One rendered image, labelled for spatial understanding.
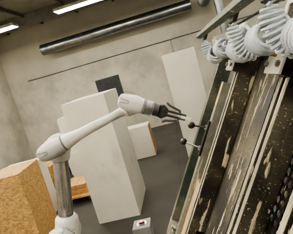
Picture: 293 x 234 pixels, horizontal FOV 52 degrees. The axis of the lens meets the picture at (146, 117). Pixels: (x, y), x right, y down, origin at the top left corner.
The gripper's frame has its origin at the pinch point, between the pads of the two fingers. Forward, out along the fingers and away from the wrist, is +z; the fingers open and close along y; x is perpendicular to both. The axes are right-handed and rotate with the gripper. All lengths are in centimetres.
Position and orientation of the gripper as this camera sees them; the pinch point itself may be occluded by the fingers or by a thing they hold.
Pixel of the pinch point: (185, 118)
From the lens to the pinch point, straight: 178.4
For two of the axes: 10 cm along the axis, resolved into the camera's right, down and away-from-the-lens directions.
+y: -2.5, 9.5, 1.8
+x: -0.6, 1.7, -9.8
